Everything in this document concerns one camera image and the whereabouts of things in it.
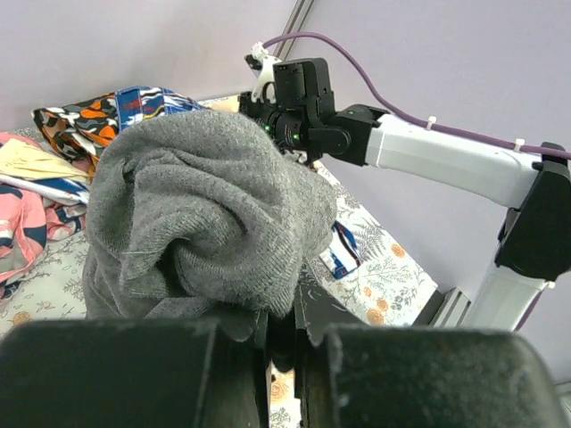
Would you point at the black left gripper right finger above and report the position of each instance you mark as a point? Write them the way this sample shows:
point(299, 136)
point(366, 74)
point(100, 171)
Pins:
point(366, 357)

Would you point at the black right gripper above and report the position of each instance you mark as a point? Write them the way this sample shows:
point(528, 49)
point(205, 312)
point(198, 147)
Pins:
point(263, 114)

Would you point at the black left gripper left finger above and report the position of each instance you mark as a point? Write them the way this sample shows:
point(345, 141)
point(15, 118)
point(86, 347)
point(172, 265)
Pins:
point(208, 372)

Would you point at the blue white red patterned cloth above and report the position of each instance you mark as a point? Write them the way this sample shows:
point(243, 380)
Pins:
point(141, 103)

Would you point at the grey knit cloth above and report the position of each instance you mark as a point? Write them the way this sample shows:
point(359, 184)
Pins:
point(194, 209)

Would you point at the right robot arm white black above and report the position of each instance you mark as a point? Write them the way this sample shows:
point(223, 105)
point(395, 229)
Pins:
point(294, 103)

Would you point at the pink navy patterned cloth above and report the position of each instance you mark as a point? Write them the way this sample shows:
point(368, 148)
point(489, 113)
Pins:
point(34, 213)

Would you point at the black orange grey patterned cloth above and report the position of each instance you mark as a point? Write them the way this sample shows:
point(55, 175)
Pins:
point(79, 132)

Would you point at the cream cloth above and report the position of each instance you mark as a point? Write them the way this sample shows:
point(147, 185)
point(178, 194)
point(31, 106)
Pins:
point(22, 160)

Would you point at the floral table mat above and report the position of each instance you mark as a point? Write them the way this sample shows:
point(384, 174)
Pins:
point(209, 258)

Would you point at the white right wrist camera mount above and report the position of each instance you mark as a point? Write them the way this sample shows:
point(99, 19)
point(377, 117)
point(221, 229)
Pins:
point(261, 63)

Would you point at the right aluminium frame post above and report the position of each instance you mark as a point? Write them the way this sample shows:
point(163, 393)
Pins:
point(295, 23)

